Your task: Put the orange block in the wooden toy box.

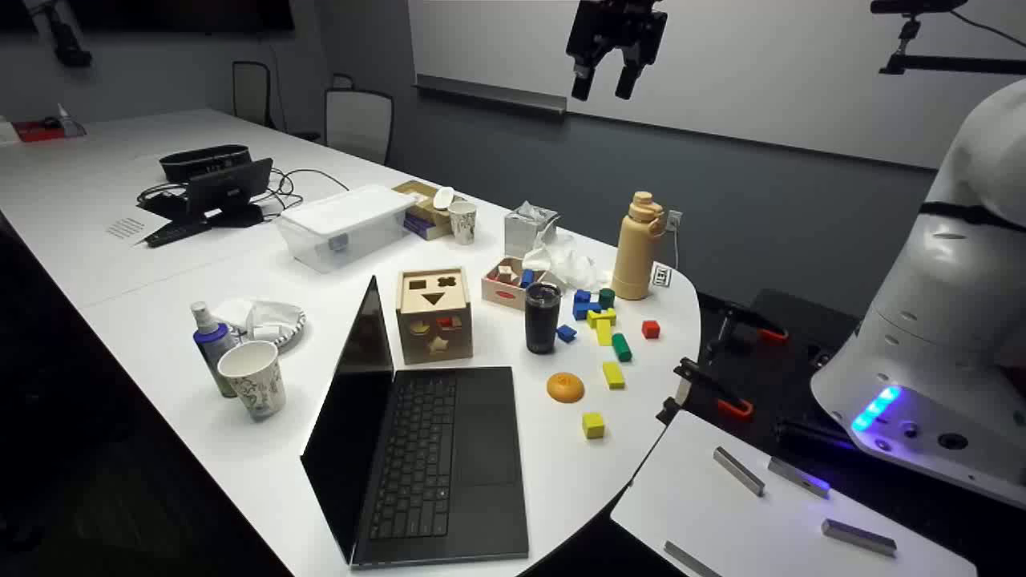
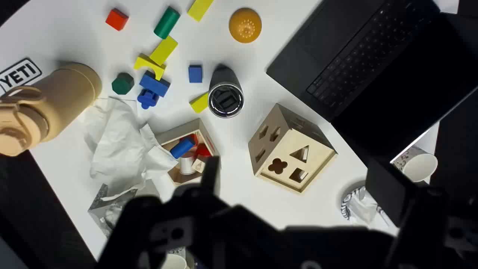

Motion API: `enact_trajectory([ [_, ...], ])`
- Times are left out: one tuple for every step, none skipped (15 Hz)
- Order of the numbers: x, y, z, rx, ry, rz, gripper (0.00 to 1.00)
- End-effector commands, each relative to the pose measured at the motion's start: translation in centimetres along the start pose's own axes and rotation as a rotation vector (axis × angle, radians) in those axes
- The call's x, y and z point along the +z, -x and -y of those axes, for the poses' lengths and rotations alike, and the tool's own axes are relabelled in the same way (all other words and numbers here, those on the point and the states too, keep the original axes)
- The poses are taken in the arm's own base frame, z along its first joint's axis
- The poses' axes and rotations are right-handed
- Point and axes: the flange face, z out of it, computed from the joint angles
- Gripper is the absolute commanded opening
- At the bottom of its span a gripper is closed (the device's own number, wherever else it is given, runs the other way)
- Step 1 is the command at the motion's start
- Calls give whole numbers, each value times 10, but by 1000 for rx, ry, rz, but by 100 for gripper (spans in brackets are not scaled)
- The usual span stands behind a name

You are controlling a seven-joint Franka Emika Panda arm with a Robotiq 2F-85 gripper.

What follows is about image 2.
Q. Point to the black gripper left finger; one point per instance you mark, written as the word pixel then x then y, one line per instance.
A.
pixel 210 173

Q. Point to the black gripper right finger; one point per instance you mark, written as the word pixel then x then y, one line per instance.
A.
pixel 394 188

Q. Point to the orange wooden block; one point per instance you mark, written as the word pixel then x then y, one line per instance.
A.
pixel 117 20

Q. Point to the white cylinder block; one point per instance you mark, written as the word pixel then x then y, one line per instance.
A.
pixel 188 166

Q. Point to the red wooden block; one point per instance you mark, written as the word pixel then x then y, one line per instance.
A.
pixel 203 151

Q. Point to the yellow triangle block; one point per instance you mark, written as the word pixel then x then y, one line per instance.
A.
pixel 201 103

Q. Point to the wooden shape sorter box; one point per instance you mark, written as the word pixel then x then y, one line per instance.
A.
pixel 292 142

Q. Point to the blue cross block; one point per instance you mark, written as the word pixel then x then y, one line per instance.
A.
pixel 147 99

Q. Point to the blue rectangular block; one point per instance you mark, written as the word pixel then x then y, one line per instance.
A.
pixel 156 84

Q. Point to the green hexagon block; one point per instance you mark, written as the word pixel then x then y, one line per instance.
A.
pixel 123 82

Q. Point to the yellow arch block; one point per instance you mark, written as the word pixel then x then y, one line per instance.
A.
pixel 144 63

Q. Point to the yellow long rectangular block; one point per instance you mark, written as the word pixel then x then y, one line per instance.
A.
pixel 164 49

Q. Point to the yellow flat wooden block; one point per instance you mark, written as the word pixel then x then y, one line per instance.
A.
pixel 201 8

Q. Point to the white paper cup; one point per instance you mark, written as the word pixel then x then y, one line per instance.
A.
pixel 421 166
pixel 174 262

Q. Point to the crumpled white wrapper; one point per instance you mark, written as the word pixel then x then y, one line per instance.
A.
pixel 359 203

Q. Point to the small wooden tray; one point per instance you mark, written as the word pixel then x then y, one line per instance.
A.
pixel 197 127

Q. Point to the black tumbler cup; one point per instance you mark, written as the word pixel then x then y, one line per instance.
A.
pixel 225 84

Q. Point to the white crumpled cloth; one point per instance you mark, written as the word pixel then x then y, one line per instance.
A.
pixel 122 144

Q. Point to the blue wooden cube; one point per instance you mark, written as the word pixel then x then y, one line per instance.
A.
pixel 195 73

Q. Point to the black laptop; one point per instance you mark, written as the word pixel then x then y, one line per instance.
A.
pixel 379 60

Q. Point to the orange half ball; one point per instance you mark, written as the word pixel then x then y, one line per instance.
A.
pixel 246 24

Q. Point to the green wooden cylinder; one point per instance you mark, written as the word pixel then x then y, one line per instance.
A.
pixel 167 22

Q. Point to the tan cardboard tube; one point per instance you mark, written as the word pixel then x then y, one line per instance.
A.
pixel 55 105

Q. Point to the YETI sticker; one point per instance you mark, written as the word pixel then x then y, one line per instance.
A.
pixel 19 75

